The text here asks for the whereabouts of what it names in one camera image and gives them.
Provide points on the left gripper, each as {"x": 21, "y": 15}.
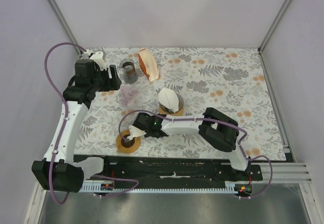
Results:
{"x": 112, "y": 84}

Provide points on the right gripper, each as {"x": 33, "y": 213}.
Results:
{"x": 148, "y": 134}

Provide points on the glass carafe brown band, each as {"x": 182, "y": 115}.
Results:
{"x": 130, "y": 75}

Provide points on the white paper coffee filter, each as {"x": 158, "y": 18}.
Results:
{"x": 168, "y": 100}

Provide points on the ribbed glass dripper cone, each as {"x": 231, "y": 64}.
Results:
{"x": 181, "y": 102}

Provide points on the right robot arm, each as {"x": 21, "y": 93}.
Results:
{"x": 216, "y": 128}

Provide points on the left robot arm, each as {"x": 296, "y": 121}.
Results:
{"x": 57, "y": 170}

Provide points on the floral table mat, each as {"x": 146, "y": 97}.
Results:
{"x": 227, "y": 79}

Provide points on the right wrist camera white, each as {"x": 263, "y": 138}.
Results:
{"x": 135, "y": 132}

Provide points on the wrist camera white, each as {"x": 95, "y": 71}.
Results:
{"x": 135, "y": 132}
{"x": 97, "y": 56}

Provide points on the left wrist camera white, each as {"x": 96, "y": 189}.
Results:
{"x": 97, "y": 56}

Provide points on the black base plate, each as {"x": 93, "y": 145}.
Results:
{"x": 136, "y": 167}

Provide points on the aluminium frame rail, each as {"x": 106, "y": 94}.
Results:
{"x": 60, "y": 17}

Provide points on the white cable duct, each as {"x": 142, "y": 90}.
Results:
{"x": 101, "y": 187}

